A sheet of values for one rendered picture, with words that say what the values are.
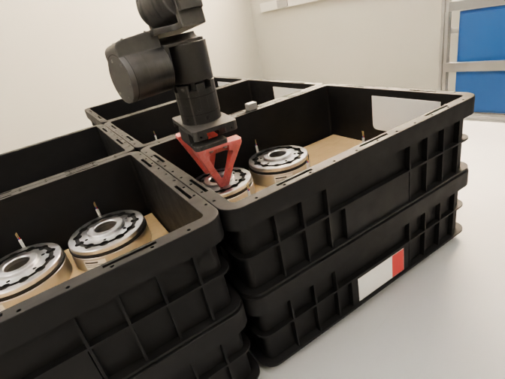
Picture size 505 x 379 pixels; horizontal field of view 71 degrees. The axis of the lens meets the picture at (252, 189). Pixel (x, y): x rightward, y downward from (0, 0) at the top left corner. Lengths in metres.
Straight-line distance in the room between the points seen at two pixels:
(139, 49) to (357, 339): 0.44
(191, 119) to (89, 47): 3.15
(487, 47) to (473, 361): 2.06
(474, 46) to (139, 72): 2.15
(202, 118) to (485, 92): 2.11
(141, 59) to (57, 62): 3.10
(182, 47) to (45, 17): 3.11
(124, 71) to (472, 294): 0.52
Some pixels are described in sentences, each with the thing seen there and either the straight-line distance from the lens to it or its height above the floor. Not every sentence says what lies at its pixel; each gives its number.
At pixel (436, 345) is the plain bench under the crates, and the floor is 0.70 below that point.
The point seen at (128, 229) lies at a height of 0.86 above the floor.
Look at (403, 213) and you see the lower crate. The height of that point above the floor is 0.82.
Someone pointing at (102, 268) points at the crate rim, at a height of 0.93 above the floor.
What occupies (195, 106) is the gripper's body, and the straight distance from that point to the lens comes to 0.49.
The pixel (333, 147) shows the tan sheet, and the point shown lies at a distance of 0.69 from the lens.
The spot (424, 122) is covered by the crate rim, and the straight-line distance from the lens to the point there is 0.48.
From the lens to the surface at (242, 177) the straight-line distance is 0.56.
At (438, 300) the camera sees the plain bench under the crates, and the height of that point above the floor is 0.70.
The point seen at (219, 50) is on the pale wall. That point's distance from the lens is 4.29.
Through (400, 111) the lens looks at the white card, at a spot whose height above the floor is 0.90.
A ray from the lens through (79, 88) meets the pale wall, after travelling 3.57.
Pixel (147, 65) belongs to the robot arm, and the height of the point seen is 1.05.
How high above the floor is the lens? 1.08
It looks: 26 degrees down
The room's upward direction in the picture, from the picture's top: 12 degrees counter-clockwise
